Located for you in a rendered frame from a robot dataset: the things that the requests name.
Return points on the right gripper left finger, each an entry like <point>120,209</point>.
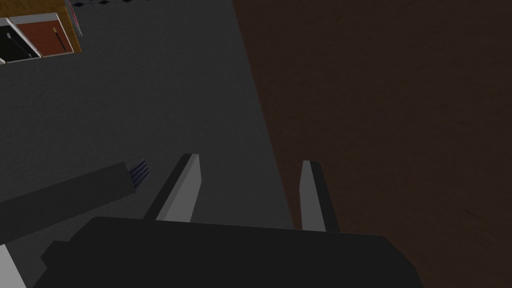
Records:
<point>182,196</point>

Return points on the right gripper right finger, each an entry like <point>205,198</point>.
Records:
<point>314,200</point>

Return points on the dark grey long bar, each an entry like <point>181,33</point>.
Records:
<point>68,200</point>

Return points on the wooden cabinet with red-brown door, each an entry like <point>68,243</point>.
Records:
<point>44,36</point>

